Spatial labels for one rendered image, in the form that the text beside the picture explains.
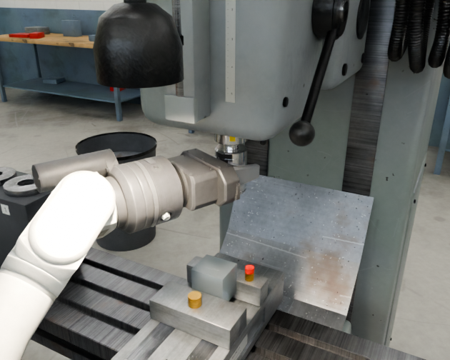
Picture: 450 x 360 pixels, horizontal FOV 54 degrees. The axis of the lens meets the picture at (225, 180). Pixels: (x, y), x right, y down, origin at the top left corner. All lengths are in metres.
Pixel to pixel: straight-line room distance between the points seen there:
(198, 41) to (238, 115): 0.09
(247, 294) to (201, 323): 0.12
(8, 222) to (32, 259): 0.53
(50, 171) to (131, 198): 0.10
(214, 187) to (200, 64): 0.17
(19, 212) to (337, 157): 0.67
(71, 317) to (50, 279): 0.44
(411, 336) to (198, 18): 2.02
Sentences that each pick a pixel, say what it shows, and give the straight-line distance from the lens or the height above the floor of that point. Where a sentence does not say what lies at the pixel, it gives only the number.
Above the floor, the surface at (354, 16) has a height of 1.44.
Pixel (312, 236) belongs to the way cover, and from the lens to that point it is 1.02.
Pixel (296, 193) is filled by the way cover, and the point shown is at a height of 1.04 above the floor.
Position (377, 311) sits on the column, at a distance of 1.15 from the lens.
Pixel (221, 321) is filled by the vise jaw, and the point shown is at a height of 1.02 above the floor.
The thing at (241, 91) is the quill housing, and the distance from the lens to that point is 0.51.
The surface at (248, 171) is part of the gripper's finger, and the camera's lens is 0.63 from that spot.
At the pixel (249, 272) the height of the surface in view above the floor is 1.04.
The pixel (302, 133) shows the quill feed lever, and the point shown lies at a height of 1.33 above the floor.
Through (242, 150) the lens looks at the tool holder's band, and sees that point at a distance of 0.63.
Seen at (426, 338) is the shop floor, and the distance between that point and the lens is 2.34.
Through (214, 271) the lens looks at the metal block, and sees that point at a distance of 0.74.
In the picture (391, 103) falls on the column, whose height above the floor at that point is 1.27.
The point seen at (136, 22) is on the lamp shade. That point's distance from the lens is 0.35.
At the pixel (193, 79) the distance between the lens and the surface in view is 0.49.
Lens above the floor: 1.48
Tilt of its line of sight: 24 degrees down
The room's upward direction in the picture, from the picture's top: straight up
